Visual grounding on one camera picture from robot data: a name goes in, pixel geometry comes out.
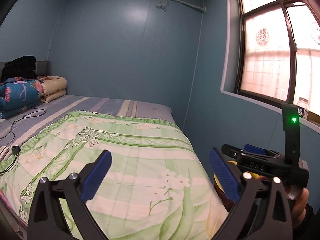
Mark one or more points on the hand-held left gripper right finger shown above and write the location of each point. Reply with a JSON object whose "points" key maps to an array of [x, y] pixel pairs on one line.
{"points": [[223, 177]]}

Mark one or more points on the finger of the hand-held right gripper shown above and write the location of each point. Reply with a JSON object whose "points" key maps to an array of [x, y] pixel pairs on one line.
{"points": [[252, 166], [255, 149]]}

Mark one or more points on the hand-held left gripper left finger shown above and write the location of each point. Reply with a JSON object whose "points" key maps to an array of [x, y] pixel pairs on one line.
{"points": [[97, 177]]}

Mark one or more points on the yellow-rimmed brown bin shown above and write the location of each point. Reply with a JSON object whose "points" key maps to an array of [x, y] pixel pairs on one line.
{"points": [[223, 201]]}

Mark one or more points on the person's right forearm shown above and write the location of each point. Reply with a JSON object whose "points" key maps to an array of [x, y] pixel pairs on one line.
{"points": [[310, 222]]}

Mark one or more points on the person's right hand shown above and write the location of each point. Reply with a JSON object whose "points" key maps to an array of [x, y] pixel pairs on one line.
{"points": [[298, 205]]}

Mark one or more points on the glass jar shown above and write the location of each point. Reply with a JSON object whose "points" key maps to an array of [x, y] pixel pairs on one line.
{"points": [[302, 105]]}

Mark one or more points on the green floral quilt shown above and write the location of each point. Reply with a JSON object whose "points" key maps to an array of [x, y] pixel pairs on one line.
{"points": [[137, 180]]}

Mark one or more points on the bed with striped sheet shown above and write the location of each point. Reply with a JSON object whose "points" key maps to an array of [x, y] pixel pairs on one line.
{"points": [[100, 105]]}

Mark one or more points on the brown-framed window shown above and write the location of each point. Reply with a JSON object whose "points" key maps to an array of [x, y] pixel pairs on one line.
{"points": [[265, 67]]}

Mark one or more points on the black charger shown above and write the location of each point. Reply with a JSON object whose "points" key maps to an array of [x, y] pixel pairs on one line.
{"points": [[15, 150]]}

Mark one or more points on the beige folded quilt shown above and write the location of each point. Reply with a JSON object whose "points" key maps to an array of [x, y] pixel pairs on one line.
{"points": [[53, 85]]}

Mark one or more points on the red paper window decoration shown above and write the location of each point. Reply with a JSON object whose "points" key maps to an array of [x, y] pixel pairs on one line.
{"points": [[262, 37], [315, 33]]}

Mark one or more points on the blue floral folded quilt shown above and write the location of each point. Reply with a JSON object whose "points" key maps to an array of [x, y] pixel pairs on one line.
{"points": [[20, 95]]}

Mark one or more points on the black clothing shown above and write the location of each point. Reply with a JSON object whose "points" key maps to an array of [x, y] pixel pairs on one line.
{"points": [[20, 66]]}

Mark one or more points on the white wrapped pipe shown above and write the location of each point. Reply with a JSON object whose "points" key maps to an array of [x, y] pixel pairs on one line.
{"points": [[185, 3]]}

